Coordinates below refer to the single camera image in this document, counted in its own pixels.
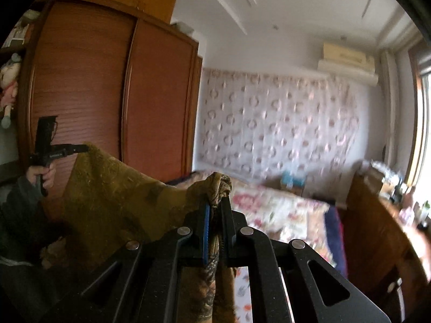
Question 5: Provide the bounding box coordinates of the gold brocade patterned garment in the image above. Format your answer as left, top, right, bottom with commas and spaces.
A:
42, 144, 236, 322

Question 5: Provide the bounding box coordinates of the person's left hand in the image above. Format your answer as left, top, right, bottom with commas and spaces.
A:
26, 163, 56, 189

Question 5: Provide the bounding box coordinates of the floral quilt bed cover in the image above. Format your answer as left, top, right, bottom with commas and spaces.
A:
175, 169, 338, 323

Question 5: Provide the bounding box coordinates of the orange-fruit print white sheet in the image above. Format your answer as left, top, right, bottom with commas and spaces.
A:
234, 267, 253, 323

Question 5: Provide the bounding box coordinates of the blue tissue box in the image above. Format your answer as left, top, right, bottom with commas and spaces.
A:
280, 171, 307, 189

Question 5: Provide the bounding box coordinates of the stuffed doll on shelf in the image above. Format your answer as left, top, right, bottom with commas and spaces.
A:
1, 52, 22, 129

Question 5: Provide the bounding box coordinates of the navy blue blanket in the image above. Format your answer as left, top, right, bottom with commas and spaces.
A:
324, 205, 348, 278

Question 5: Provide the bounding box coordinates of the red-brown wooden wardrobe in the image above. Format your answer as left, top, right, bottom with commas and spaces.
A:
18, 0, 201, 182

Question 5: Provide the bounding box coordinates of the sheer circle-pattern curtain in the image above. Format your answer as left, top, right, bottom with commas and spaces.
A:
197, 69, 359, 184

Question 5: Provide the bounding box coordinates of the wooden sideboard cabinet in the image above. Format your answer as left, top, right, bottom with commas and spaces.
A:
341, 174, 430, 317

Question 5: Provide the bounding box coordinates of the pile of books and papers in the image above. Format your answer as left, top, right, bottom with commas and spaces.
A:
357, 160, 402, 195

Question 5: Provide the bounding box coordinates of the bright window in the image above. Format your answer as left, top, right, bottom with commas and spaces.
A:
407, 40, 430, 205

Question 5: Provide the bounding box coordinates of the white wall air conditioner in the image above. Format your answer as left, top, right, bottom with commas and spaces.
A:
318, 42, 379, 86

